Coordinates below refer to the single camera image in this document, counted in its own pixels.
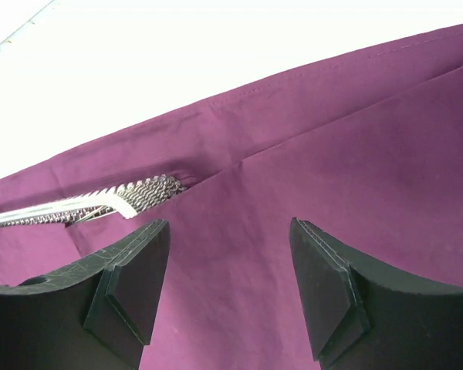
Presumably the purple cloth wrap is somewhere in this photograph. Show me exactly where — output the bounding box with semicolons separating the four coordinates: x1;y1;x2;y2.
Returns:
0;25;463;369

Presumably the metal mesh instrument tray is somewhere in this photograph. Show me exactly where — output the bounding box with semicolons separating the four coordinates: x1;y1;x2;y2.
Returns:
0;175;186;227

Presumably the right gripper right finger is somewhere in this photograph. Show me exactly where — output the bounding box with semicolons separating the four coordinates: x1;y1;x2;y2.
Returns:
289;219;463;369

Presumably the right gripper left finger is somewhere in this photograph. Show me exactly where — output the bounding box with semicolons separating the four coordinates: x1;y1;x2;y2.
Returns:
0;220;171;369

